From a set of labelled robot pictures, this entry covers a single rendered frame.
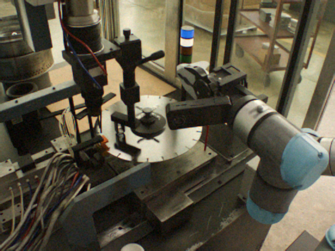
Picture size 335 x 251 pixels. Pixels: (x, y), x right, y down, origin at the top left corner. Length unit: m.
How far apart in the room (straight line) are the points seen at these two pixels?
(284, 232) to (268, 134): 1.49
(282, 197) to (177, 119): 0.22
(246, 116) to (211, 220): 0.51
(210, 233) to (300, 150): 0.53
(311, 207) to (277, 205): 1.59
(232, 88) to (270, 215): 0.24
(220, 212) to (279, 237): 0.97
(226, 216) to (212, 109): 0.51
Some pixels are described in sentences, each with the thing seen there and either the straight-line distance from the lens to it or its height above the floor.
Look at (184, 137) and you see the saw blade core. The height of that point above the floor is 0.95.
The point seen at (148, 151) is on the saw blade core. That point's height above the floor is 0.95.
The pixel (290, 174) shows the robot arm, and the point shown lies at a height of 1.22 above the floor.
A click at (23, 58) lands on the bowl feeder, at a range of 1.35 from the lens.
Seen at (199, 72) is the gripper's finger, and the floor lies 1.26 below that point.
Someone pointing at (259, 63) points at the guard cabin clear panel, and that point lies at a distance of 1.14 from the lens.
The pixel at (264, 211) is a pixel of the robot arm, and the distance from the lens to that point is 0.54.
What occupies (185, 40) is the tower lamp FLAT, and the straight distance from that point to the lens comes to 1.07.
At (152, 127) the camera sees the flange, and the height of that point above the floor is 0.96.
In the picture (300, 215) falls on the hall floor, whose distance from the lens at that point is 2.04.
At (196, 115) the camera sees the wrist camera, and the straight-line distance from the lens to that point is 0.52.
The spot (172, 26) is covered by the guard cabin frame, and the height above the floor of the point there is 1.05.
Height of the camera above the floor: 1.52
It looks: 38 degrees down
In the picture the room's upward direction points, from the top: 1 degrees clockwise
